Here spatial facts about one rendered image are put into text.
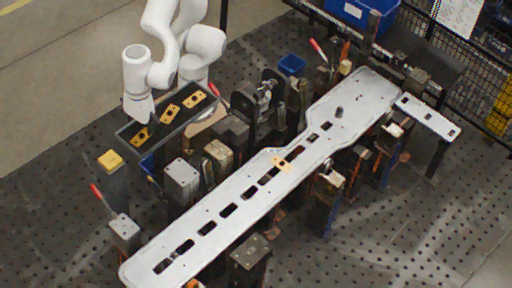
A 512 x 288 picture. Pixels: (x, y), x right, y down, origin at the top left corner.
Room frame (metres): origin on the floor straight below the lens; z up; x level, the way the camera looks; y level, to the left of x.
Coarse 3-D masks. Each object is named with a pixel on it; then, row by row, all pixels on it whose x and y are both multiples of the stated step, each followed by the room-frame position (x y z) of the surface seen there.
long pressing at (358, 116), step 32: (352, 96) 1.75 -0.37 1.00; (384, 96) 1.78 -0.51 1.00; (320, 128) 1.55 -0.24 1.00; (352, 128) 1.58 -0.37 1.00; (256, 160) 1.36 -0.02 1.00; (320, 160) 1.40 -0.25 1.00; (224, 192) 1.21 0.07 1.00; (256, 192) 1.23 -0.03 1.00; (288, 192) 1.25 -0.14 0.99; (192, 224) 1.07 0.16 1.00; (224, 224) 1.08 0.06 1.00; (160, 256) 0.93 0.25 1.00; (192, 256) 0.94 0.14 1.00
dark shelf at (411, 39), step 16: (304, 0) 2.31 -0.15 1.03; (320, 0) 2.33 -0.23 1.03; (336, 16) 2.22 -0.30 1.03; (352, 32) 2.14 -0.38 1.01; (384, 32) 2.16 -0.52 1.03; (400, 32) 2.18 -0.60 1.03; (384, 48) 2.05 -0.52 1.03; (400, 48) 2.07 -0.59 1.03; (416, 48) 2.09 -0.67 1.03; (432, 48) 2.11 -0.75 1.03; (416, 64) 1.98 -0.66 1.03; (432, 64) 1.99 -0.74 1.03; (448, 64) 2.01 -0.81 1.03; (464, 64) 2.03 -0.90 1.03; (432, 80) 1.89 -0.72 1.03; (448, 80) 1.91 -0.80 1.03
